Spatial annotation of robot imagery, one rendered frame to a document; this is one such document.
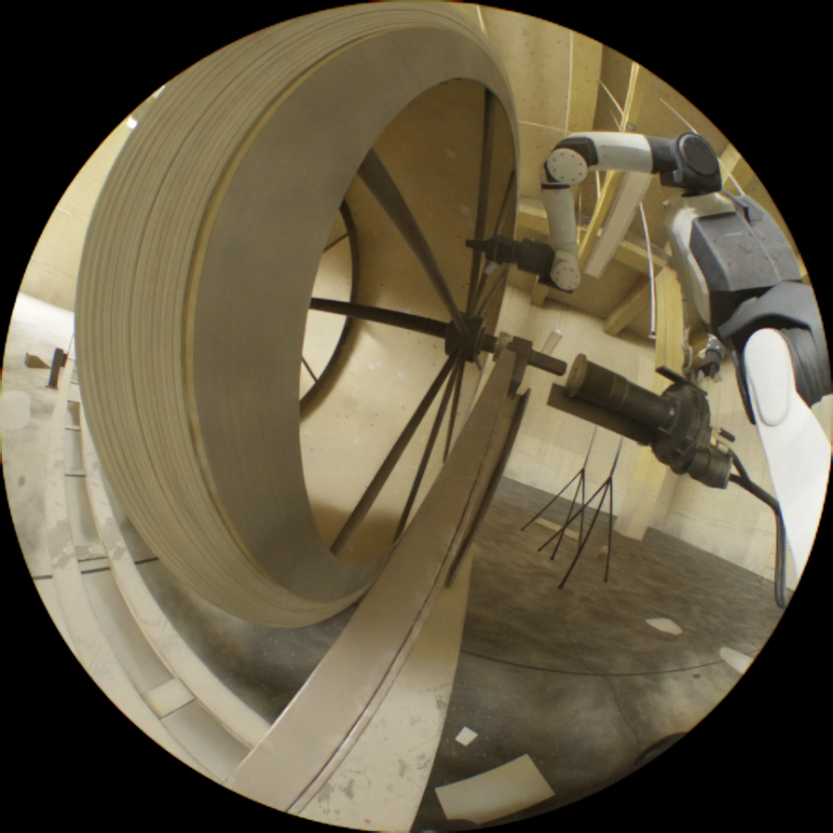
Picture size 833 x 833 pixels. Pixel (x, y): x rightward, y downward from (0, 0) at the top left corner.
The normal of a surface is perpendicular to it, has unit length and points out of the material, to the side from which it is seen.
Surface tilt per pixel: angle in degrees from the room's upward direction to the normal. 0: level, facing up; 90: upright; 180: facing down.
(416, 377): 86
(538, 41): 180
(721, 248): 92
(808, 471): 106
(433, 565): 35
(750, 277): 113
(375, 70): 90
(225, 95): 90
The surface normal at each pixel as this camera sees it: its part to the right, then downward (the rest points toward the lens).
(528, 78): -0.35, 0.94
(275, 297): 0.91, 0.33
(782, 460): -0.93, -0.07
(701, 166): -0.47, 0.66
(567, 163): -0.39, 0.80
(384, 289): -0.40, 0.44
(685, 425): -0.97, -0.23
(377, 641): 0.15, -0.83
